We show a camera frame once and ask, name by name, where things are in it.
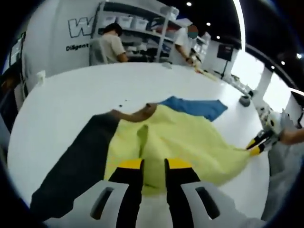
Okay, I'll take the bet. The black sign on stand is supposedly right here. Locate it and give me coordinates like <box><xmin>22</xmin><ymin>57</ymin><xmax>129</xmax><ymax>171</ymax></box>
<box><xmin>217</xmin><ymin>44</ymin><xmax>236</xmax><ymax>78</ymax></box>

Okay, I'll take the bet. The pile of small table items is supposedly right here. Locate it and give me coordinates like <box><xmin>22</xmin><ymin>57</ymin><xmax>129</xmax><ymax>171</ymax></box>
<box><xmin>228</xmin><ymin>75</ymin><xmax>256</xmax><ymax>95</ymax></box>

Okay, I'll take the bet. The grey mesh office chair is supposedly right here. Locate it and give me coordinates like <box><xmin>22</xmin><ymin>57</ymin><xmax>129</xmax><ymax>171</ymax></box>
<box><xmin>261</xmin><ymin>140</ymin><xmax>304</xmax><ymax>223</ymax></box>

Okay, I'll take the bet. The yellow colour-block garment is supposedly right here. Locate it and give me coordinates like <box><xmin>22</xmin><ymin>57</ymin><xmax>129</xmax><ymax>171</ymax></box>
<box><xmin>29</xmin><ymin>95</ymin><xmax>253</xmax><ymax>216</ymax></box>

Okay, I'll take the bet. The pale yellow cloth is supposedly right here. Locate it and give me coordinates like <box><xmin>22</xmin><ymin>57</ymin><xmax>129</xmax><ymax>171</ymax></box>
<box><xmin>194</xmin><ymin>66</ymin><xmax>220</xmax><ymax>83</ymax></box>

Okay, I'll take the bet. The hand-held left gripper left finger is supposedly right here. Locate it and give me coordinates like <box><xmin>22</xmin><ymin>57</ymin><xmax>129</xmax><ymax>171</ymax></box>
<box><xmin>44</xmin><ymin>158</ymin><xmax>145</xmax><ymax>228</ymax></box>

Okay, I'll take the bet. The white ceiling light strip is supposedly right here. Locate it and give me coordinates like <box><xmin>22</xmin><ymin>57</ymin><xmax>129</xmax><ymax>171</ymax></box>
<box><xmin>232</xmin><ymin>0</ymin><xmax>248</xmax><ymax>47</ymax></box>

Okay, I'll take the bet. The grey round object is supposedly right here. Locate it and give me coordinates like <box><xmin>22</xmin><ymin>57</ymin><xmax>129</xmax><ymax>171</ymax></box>
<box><xmin>238</xmin><ymin>95</ymin><xmax>251</xmax><ymax>107</ymax></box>

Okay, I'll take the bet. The grey metal shelving unit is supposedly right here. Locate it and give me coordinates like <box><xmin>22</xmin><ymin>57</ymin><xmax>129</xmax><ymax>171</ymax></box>
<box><xmin>96</xmin><ymin>0</ymin><xmax>213</xmax><ymax>63</ymax></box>

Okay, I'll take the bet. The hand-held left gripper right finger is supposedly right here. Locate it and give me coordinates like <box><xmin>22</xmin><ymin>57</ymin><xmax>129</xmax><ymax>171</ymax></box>
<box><xmin>163</xmin><ymin>158</ymin><xmax>240</xmax><ymax>228</ymax></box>

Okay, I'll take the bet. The row of white storage bins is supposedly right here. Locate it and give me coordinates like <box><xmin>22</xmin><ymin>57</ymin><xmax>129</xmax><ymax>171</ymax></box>
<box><xmin>104</xmin><ymin>14</ymin><xmax>154</xmax><ymax>29</ymax></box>

